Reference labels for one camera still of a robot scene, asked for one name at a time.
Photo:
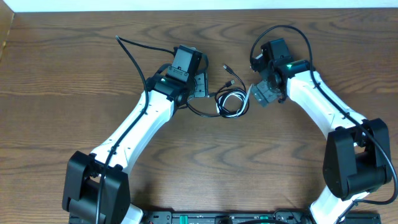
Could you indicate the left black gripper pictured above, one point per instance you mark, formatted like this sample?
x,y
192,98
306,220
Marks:
x,y
189,94

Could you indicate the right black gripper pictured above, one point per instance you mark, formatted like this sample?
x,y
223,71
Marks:
x,y
263,94

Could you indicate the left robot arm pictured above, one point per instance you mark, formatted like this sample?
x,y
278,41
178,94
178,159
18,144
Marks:
x,y
97,184

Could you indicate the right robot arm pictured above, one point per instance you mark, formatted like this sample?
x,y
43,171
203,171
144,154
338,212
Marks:
x,y
357,153

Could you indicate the wooden side panel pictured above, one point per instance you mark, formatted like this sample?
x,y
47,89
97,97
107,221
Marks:
x,y
6,19

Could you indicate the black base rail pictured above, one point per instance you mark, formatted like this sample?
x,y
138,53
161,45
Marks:
x,y
159,217

